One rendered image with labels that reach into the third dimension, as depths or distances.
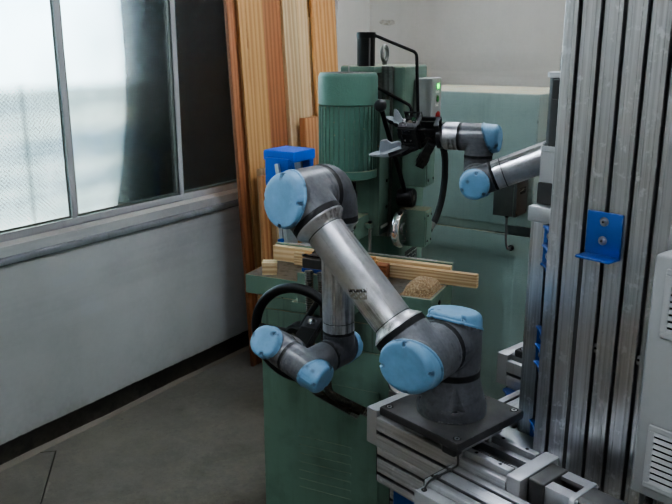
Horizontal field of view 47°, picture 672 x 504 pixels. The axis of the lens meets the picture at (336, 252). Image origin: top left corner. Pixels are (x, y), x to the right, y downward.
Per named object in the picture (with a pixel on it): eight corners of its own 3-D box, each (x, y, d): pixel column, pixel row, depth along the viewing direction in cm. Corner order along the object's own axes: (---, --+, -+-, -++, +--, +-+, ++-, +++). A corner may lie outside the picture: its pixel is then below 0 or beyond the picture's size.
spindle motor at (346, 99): (308, 179, 231) (307, 72, 223) (333, 171, 246) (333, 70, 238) (363, 184, 223) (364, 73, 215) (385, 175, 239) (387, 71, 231)
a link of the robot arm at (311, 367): (348, 356, 176) (312, 331, 181) (318, 373, 167) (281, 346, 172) (339, 383, 179) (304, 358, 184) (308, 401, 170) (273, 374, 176)
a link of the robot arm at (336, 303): (330, 156, 181) (333, 353, 193) (301, 162, 172) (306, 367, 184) (372, 160, 174) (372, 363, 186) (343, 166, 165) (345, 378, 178)
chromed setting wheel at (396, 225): (388, 251, 242) (389, 212, 239) (402, 242, 253) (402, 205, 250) (397, 252, 241) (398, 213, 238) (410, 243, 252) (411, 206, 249)
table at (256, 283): (228, 301, 232) (227, 282, 231) (277, 274, 259) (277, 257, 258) (420, 331, 208) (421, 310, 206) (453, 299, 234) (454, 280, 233)
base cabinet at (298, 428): (264, 532, 260) (258, 334, 242) (336, 452, 311) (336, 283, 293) (389, 569, 242) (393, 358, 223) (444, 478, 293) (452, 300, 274)
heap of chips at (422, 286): (399, 294, 219) (399, 282, 218) (415, 281, 232) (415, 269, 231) (429, 299, 216) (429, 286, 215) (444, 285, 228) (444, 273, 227)
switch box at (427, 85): (412, 128, 251) (414, 78, 247) (422, 126, 259) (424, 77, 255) (431, 129, 248) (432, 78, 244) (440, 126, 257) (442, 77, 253)
